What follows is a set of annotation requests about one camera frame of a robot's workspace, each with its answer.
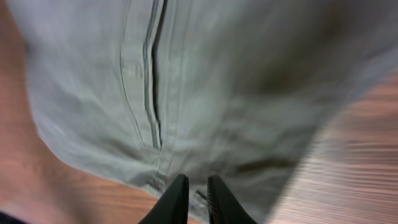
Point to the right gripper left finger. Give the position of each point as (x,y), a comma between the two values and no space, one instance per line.
(172,207)

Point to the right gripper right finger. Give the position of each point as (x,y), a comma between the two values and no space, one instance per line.
(223,207)

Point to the grey khaki shorts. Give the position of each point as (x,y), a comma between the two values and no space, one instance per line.
(141,91)

